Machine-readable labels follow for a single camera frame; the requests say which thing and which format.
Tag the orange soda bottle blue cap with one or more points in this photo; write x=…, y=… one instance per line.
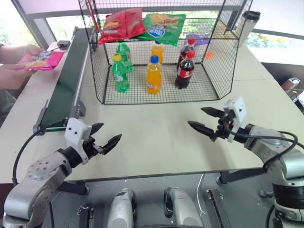
x=157, y=51
x=154, y=78

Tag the purple snack bag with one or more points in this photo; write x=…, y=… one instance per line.
x=198, y=39

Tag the green chips bag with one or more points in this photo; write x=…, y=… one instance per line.
x=164, y=28

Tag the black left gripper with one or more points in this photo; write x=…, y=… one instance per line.
x=93, y=148

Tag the red chips bag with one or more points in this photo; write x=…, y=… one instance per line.
x=118, y=26

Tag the black metal bar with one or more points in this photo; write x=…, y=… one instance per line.
x=85, y=217
x=219, y=209

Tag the cola bottle red cap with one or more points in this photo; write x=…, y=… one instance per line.
x=185, y=73
x=184, y=51

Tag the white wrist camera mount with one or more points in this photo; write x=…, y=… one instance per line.
x=76, y=133
x=238, y=109

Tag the silver tumbler black lid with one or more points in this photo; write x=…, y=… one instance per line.
x=245, y=28

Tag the green conveyor belt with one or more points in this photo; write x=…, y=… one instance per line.
x=64, y=88

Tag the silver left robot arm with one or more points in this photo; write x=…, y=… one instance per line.
x=40, y=175

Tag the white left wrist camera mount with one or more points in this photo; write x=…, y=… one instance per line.
x=76, y=133

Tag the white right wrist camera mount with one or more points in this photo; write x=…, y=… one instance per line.
x=238, y=109

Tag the person's right hand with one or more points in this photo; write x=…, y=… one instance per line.
x=14, y=77

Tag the small orange object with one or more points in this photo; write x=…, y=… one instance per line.
x=210, y=55

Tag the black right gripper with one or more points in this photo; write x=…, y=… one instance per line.
x=223, y=130

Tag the black device red display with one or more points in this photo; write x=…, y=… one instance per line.
x=290, y=85

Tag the grey rounded robot leg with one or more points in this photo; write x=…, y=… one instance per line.
x=122, y=211
x=183, y=209

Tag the black power adapter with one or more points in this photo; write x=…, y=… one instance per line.
x=63, y=44

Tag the green soda bottle yellow cap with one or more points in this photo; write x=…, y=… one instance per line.
x=120, y=76

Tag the pink chips bag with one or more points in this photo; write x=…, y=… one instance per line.
x=42, y=61

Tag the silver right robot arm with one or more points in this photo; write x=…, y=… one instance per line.
x=282, y=161

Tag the person's left hand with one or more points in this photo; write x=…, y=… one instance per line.
x=33, y=49

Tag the person's left forearm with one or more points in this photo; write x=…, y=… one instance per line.
x=12, y=54

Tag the black table bracket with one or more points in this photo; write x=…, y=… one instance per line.
x=240, y=175
x=73, y=187

